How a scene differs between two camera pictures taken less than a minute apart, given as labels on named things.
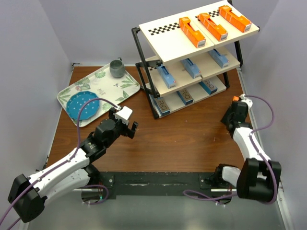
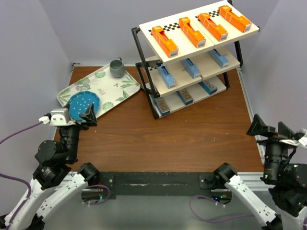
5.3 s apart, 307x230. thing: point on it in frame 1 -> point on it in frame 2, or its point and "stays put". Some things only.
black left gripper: [127, 132] -> [90, 117]
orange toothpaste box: [241, 22] stays put
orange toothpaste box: [195, 36] stays put
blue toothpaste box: [192, 69] stays put
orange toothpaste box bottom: [219, 33] stays put
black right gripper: [224, 120] -> [257, 126]
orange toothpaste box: [235, 98] -> [168, 45]
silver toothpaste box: [209, 86] stays put
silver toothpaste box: [161, 105] stays put
